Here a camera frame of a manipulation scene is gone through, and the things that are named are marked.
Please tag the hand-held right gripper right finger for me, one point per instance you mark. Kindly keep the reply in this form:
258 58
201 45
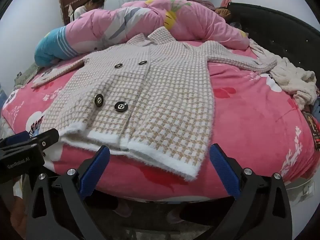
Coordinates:
225 173

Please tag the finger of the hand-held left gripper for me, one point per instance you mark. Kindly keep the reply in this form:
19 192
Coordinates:
47 138

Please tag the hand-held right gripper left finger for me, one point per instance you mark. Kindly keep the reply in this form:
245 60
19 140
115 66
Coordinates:
93 173

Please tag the beige white houndstooth coat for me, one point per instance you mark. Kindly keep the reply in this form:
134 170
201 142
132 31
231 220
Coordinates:
162 92

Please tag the pink slipper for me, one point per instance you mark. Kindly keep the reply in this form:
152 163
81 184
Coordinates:
174 216
123 208

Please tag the pink floral fleece blanket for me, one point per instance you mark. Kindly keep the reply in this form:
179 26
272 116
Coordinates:
250 120

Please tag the grey-green patterned cloth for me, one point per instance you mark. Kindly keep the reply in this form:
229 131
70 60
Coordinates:
25 76

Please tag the dark red patterned cloth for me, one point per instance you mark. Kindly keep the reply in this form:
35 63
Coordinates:
312 127

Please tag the cream fluffy cloth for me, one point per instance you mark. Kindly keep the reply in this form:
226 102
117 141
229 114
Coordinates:
292 80

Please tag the black padded headboard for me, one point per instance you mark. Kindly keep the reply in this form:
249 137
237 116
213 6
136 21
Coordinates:
287 37

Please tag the pink and blue quilt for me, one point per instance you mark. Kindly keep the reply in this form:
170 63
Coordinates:
200 25

